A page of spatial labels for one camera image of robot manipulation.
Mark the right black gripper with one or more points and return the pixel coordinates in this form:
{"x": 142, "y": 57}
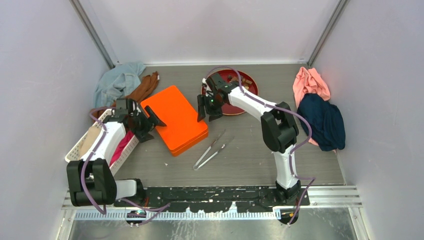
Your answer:
{"x": 202, "y": 101}

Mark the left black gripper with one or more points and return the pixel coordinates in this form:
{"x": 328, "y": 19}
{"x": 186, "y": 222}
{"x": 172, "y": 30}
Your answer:
{"x": 143, "y": 135}

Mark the orange box lid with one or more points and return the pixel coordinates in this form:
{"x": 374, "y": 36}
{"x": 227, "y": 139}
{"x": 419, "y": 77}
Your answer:
{"x": 172, "y": 107}

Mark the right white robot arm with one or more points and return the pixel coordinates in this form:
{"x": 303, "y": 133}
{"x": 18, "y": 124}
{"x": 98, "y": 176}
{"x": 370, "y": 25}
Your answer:
{"x": 278, "y": 126}

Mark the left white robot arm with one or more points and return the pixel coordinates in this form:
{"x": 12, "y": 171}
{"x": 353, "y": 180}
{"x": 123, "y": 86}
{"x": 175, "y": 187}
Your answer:
{"x": 90, "y": 179}

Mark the orange compartment box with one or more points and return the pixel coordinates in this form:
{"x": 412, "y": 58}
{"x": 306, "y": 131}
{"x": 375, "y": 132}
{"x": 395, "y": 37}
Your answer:
{"x": 178, "y": 151}

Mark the red round plate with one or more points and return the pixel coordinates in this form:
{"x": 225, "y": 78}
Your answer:
{"x": 247, "y": 82}

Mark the magenta cloth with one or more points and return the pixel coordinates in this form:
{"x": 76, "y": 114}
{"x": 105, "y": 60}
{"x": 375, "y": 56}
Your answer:
{"x": 121, "y": 146}

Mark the light blue cloth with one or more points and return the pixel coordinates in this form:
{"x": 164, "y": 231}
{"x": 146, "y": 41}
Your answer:
{"x": 117, "y": 83}

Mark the beige cloth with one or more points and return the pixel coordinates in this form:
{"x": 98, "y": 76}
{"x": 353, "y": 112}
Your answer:
{"x": 91, "y": 136}

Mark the white plastic basket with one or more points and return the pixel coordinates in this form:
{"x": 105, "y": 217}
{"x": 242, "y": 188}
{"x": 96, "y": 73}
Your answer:
{"x": 73, "y": 154}

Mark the pink cloth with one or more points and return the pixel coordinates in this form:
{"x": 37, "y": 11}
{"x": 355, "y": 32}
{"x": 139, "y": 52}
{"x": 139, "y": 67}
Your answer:
{"x": 309, "y": 81}

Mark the navy blue cloth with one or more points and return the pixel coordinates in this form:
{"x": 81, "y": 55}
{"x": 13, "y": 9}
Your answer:
{"x": 325, "y": 120}

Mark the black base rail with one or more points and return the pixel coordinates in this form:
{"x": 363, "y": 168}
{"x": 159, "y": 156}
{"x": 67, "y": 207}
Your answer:
{"x": 218, "y": 199}

